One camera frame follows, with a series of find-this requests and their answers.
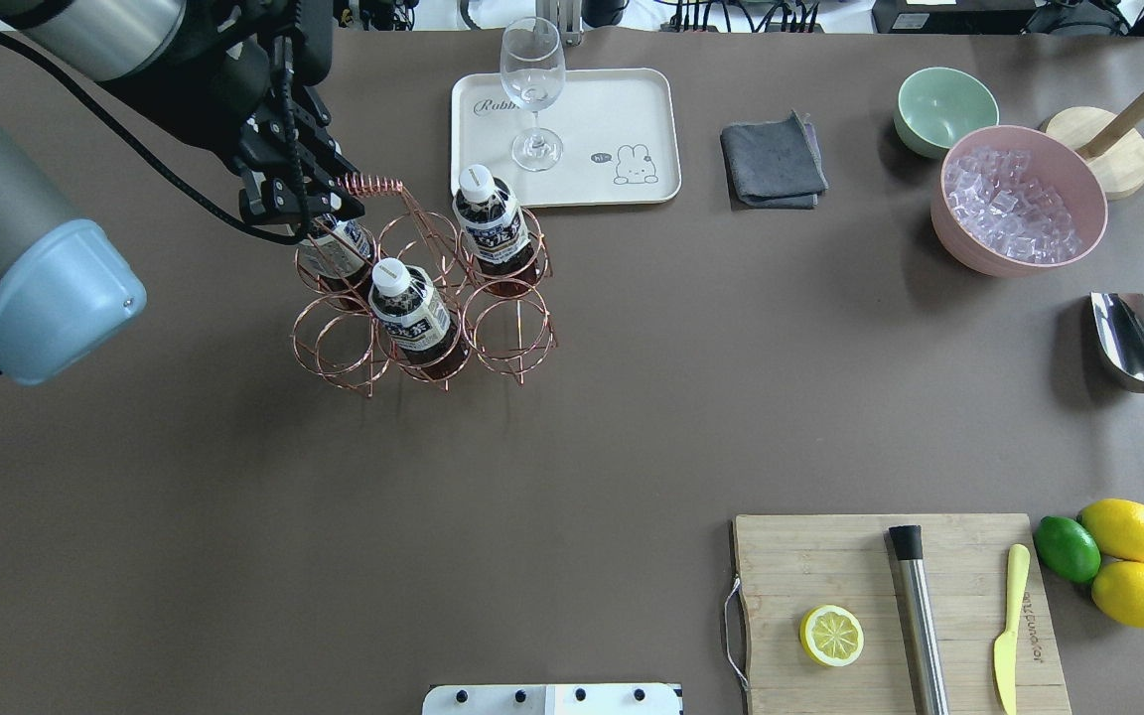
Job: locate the yellow plastic knife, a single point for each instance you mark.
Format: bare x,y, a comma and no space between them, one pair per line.
1005,646

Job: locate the tea bottle in basket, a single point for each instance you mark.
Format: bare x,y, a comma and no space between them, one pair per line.
496,232
408,305

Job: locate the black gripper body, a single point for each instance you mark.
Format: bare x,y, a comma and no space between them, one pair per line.
217,97

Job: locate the steel muddler black tip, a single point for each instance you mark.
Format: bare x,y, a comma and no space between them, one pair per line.
923,647

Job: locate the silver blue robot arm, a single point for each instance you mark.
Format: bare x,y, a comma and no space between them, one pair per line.
236,78

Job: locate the green ceramic bowl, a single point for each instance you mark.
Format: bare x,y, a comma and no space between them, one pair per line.
937,106

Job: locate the green lime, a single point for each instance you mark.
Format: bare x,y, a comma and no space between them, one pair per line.
1067,548

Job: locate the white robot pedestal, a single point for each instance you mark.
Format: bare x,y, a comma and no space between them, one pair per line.
555,698

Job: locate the pink bowl of ice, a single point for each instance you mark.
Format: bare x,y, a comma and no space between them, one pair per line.
1011,201

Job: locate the copper wire bottle basket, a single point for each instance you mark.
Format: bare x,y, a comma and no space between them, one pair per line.
338,336

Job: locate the grey folded cloth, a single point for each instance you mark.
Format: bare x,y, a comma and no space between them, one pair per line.
775,164

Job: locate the bamboo cutting board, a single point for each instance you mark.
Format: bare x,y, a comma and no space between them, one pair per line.
789,564

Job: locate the half lemon slice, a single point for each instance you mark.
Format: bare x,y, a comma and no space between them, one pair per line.
831,636

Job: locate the cream rabbit tray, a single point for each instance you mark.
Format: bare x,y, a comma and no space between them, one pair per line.
616,125

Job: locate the steel ice scoop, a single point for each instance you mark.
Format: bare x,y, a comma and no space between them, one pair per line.
1138,348

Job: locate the wooden cup tree stand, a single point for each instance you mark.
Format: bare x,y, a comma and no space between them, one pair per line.
1111,147

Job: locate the yellow lemon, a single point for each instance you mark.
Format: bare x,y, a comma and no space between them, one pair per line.
1118,592
1117,526

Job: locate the clear wine glass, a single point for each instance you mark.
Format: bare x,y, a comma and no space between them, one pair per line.
533,74

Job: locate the tea bottle white cap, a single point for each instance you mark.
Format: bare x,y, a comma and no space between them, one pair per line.
340,253

